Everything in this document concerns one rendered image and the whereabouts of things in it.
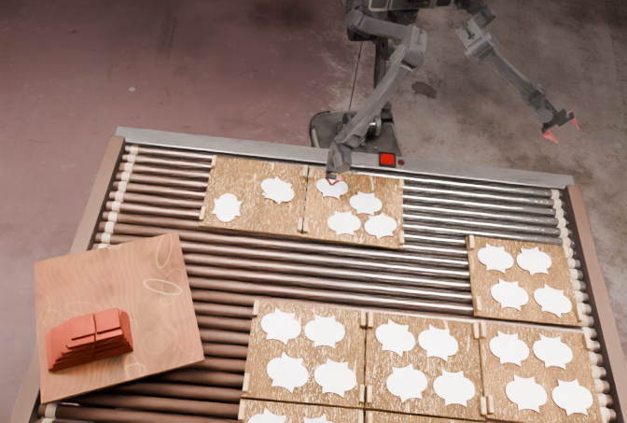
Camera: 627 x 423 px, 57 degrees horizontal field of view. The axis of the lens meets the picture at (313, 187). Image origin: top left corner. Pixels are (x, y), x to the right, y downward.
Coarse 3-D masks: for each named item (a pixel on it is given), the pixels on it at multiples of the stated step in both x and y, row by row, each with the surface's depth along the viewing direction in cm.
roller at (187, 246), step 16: (96, 240) 223; (112, 240) 223; (128, 240) 224; (240, 256) 226; (256, 256) 226; (272, 256) 226; (288, 256) 226; (304, 256) 226; (320, 256) 227; (400, 272) 228; (416, 272) 228; (432, 272) 228; (448, 272) 228; (464, 272) 229; (576, 288) 230
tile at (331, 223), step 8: (336, 216) 236; (344, 216) 236; (352, 216) 236; (328, 224) 233; (336, 224) 233; (344, 224) 234; (352, 224) 234; (336, 232) 232; (344, 232) 232; (352, 232) 232
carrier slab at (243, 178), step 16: (224, 160) 248; (240, 160) 249; (224, 176) 243; (240, 176) 244; (256, 176) 245; (272, 176) 245; (288, 176) 246; (208, 192) 238; (224, 192) 238; (240, 192) 239; (256, 192) 240; (304, 192) 242; (208, 208) 233; (240, 208) 235; (256, 208) 235; (272, 208) 236; (288, 208) 237; (208, 224) 229; (224, 224) 230; (240, 224) 230; (256, 224) 231; (272, 224) 232; (288, 224) 232
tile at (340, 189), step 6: (318, 180) 245; (324, 180) 246; (330, 180) 246; (318, 186) 244; (324, 186) 244; (330, 186) 244; (336, 186) 244; (342, 186) 245; (324, 192) 242; (330, 192) 242; (336, 192) 243; (342, 192) 243; (336, 198) 242
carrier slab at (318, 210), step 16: (320, 176) 248; (352, 176) 249; (368, 176) 250; (320, 192) 243; (352, 192) 244; (368, 192) 245; (384, 192) 246; (400, 192) 247; (320, 208) 238; (336, 208) 239; (352, 208) 240; (384, 208) 241; (400, 208) 242; (320, 224) 234; (400, 224) 237; (320, 240) 231; (336, 240) 230; (352, 240) 231; (368, 240) 232; (384, 240) 232
